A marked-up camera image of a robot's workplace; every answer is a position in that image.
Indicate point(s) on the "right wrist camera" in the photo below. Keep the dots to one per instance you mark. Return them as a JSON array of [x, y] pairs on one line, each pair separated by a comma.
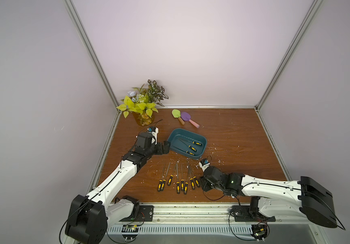
[[204, 164]]

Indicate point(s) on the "artificial green leafy plant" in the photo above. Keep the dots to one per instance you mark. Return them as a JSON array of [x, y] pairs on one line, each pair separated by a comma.
[[143, 100]]

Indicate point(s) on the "white slotted cable duct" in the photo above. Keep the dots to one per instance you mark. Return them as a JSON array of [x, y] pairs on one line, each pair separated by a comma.
[[188, 229]]

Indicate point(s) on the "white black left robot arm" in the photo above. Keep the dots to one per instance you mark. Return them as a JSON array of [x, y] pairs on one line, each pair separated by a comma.
[[91, 215]]

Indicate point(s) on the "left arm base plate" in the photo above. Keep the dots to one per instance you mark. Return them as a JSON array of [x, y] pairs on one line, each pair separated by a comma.
[[141, 213]]

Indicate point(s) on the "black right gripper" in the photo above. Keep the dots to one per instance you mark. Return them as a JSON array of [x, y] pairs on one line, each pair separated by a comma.
[[206, 184]]

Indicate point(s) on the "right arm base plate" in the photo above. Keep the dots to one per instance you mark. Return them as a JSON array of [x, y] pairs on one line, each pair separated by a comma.
[[247, 213]]

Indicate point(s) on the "teal plastic storage box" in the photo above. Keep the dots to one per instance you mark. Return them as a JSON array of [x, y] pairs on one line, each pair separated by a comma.
[[184, 134]]

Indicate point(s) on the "small circuit board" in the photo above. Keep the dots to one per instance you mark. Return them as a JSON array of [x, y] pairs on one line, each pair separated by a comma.
[[130, 232], [260, 232]]

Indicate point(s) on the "left small circuit board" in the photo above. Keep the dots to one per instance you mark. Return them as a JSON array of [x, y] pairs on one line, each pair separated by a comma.
[[130, 232]]

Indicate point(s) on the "right small circuit board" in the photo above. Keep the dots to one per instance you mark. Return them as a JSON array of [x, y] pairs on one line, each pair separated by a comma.
[[260, 232]]

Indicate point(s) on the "green trowel wooden handle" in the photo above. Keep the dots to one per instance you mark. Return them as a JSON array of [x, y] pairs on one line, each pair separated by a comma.
[[177, 114]]

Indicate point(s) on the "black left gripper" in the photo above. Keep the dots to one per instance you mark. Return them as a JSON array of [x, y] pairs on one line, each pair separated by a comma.
[[166, 149]]

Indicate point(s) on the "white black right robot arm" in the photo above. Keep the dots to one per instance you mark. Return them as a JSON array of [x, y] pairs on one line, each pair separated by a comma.
[[301, 199]]

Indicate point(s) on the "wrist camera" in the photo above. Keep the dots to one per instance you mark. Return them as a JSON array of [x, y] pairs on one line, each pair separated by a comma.
[[154, 131], [204, 164]]

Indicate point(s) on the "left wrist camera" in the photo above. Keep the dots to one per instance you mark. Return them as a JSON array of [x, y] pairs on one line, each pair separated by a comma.
[[154, 131]]

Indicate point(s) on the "purple trowel pink handle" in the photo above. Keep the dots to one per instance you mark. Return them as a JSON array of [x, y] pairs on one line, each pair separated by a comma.
[[187, 118]]

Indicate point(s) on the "aluminium mounting rail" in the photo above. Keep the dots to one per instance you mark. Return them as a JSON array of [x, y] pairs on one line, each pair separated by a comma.
[[188, 213]]

